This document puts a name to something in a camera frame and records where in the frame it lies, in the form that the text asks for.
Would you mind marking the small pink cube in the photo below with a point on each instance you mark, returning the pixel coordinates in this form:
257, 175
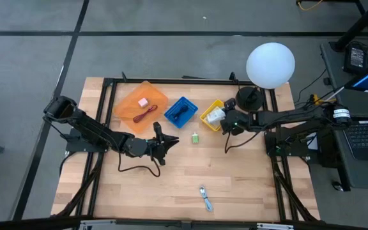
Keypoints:
143, 102

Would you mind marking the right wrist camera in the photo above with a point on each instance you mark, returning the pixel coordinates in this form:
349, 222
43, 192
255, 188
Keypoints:
229, 104

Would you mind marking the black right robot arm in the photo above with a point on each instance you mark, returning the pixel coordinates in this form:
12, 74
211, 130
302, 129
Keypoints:
283, 116

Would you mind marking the green white USB charger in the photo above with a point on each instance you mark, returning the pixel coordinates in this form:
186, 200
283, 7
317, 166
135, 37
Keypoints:
195, 139

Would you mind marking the black aluminium table frame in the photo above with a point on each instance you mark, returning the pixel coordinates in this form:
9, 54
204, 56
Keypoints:
177, 80

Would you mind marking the blue plastic basket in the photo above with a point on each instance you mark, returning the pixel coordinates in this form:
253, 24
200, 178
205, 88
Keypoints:
187, 105

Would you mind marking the white globe table lamp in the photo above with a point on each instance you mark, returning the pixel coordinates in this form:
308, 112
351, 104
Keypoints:
270, 65

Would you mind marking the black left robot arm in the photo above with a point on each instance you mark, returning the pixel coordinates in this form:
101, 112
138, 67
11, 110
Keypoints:
88, 126

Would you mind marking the yellow plastic basket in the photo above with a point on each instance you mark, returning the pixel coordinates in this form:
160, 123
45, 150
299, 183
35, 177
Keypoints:
203, 119

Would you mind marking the black power adapter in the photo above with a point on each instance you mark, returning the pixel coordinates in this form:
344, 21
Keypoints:
356, 57

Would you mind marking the pink item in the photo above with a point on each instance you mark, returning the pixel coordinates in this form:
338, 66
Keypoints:
145, 113

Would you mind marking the black stand leg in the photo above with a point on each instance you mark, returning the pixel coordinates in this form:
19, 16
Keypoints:
359, 24

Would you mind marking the grey desk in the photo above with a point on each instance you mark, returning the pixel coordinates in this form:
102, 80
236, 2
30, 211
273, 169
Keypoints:
332, 64

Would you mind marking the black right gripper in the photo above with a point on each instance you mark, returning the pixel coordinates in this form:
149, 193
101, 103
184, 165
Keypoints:
236, 123

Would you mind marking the white box printed label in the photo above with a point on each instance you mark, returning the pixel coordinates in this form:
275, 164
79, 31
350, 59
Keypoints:
217, 115

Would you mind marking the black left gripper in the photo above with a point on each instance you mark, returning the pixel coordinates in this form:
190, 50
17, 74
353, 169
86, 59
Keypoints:
137, 147

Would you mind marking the black crossbar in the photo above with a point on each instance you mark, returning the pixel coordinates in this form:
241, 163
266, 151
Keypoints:
27, 223

